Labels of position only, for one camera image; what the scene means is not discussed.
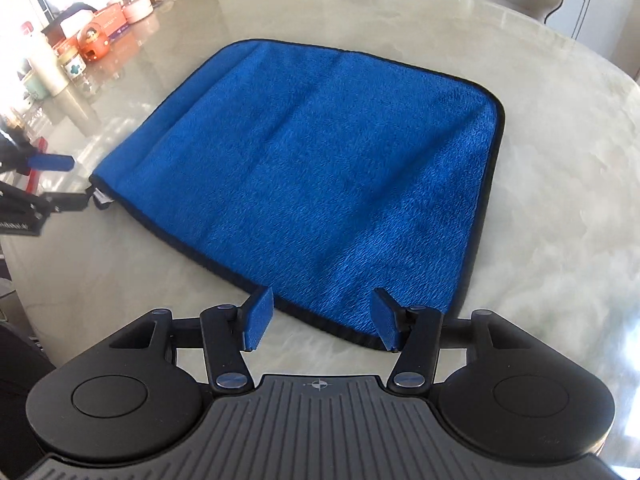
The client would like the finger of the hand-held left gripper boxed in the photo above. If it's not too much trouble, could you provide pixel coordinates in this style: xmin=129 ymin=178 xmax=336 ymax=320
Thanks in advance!
xmin=0 ymin=132 xmax=76 ymax=174
xmin=0 ymin=180 xmax=96 ymax=223

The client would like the pale green cup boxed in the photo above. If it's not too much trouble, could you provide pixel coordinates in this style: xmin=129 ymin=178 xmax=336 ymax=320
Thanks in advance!
xmin=20 ymin=70 xmax=51 ymax=101

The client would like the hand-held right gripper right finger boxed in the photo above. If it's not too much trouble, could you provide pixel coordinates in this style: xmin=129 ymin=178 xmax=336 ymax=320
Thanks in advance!
xmin=370 ymin=287 xmax=533 ymax=395

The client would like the pink round box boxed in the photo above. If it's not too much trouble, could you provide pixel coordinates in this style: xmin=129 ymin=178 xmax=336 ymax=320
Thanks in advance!
xmin=122 ymin=0 xmax=153 ymax=24

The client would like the orange toy figure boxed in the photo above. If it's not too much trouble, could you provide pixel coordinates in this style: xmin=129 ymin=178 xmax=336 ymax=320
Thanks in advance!
xmin=77 ymin=22 xmax=113 ymax=63

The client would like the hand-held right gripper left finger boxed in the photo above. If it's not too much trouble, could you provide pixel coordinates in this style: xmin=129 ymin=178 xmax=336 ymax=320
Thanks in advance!
xmin=107 ymin=287 xmax=274 ymax=394

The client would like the glass jar with clover print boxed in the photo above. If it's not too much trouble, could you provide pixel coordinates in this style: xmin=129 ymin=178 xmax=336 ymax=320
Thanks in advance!
xmin=57 ymin=50 xmax=91 ymax=92

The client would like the orange box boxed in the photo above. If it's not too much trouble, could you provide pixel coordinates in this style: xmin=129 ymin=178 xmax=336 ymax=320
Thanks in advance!
xmin=95 ymin=2 xmax=132 ymax=43

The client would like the blue and grey towel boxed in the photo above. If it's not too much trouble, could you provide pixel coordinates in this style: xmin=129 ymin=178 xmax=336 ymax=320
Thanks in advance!
xmin=89 ymin=38 xmax=505 ymax=353

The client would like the white bottle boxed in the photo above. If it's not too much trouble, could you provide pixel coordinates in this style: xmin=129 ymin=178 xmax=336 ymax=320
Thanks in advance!
xmin=27 ymin=35 xmax=68 ymax=98

